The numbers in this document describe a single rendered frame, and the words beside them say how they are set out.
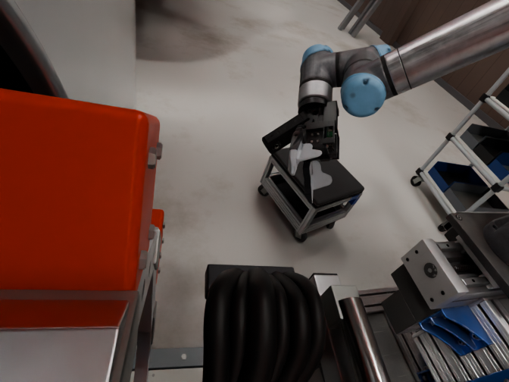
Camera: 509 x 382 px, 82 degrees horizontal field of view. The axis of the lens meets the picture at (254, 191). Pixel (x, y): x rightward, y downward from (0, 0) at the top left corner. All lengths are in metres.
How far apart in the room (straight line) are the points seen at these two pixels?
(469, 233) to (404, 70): 0.44
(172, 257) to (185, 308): 0.24
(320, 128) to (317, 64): 0.17
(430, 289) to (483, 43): 0.51
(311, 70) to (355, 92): 0.17
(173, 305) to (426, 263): 0.94
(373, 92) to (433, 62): 0.10
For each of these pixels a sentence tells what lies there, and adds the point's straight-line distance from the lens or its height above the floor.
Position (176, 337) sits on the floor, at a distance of 1.30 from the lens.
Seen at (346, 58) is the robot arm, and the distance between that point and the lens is 0.71.
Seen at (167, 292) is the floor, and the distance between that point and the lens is 1.36.
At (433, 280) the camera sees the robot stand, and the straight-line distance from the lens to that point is 0.81.
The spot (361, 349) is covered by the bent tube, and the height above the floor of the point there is 1.01.
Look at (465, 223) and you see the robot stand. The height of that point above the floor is 0.82.
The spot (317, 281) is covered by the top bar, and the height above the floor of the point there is 0.98.
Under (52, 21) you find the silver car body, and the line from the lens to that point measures 0.35.
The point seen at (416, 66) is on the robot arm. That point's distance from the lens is 0.58.
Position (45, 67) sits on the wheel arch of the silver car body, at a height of 1.08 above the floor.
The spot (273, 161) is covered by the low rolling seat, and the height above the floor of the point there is 0.28.
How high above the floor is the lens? 1.23
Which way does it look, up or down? 44 degrees down
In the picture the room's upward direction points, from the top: 21 degrees clockwise
